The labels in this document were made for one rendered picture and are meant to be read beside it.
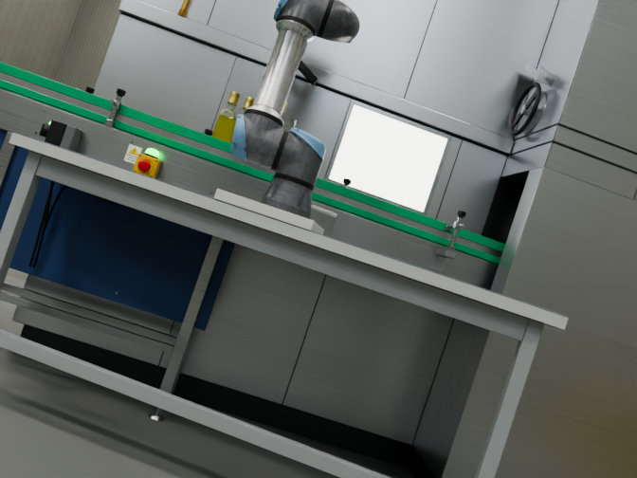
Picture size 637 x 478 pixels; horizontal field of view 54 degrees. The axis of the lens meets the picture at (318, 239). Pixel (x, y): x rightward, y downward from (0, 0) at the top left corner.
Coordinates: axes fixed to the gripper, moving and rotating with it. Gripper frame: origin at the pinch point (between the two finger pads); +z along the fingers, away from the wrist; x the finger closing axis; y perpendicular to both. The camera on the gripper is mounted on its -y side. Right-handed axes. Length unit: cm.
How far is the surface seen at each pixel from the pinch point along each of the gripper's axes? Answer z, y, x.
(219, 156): 27.5, 14.1, 13.1
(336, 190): 24.2, -28.5, 3.9
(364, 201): 24.7, -39.8, 3.9
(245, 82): -5.0, 16.3, -12.3
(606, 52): -51, -101, 22
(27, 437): 118, 33, 59
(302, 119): 0.9, -9.2, -12.4
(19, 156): 50, 76, 13
